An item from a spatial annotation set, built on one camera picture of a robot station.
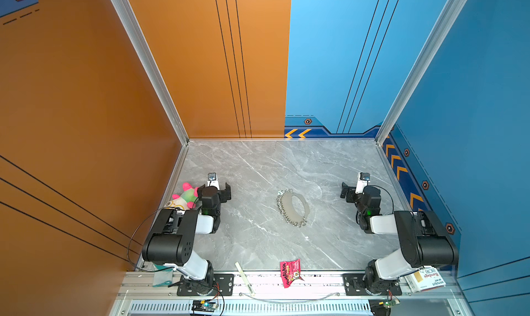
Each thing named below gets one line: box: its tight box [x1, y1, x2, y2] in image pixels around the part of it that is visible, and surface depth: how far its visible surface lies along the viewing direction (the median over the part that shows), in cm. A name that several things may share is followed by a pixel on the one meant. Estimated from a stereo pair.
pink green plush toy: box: [164, 182, 200, 211], surface depth 91 cm
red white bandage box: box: [404, 265, 447, 294], surface depth 72 cm
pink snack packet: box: [279, 258, 306, 289], surface depth 77 cm
